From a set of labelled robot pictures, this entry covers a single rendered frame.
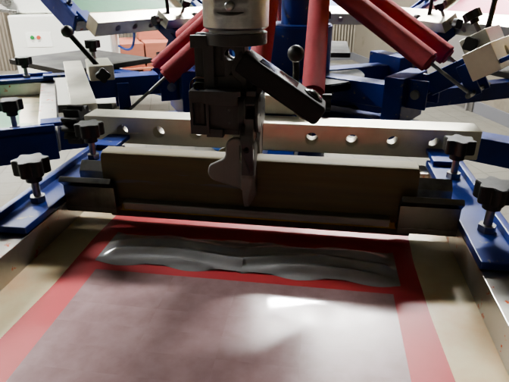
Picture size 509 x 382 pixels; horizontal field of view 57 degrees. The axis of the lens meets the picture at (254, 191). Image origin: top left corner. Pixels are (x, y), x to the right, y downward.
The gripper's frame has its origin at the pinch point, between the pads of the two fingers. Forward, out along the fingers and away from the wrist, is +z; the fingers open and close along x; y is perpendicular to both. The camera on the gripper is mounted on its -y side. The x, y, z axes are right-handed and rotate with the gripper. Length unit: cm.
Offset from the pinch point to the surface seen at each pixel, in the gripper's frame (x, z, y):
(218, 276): 11.9, 5.6, 2.5
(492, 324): 17.7, 4.3, -25.3
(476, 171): -276, 101, -121
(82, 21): -92, -13, 68
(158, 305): 18.0, 5.5, 7.5
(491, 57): -30.7, -13.2, -36.1
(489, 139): -54, 8, -47
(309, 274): 10.4, 5.3, -7.8
